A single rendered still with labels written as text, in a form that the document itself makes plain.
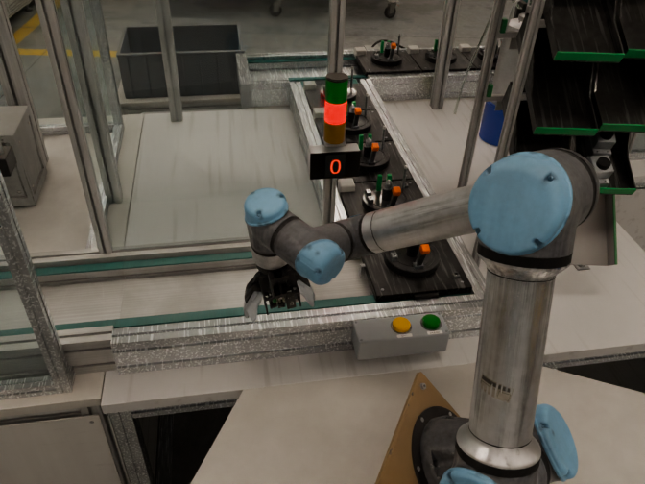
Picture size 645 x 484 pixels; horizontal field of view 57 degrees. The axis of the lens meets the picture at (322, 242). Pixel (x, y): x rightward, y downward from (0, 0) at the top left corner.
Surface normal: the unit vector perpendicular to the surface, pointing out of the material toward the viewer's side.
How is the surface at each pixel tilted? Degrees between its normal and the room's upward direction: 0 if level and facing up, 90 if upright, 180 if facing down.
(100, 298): 0
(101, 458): 90
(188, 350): 90
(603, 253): 45
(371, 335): 0
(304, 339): 90
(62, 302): 0
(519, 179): 65
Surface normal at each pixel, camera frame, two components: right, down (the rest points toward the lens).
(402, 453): 0.67, -0.38
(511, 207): -0.61, 0.05
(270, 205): -0.04, -0.64
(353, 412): 0.03, -0.79
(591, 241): 0.01, -0.12
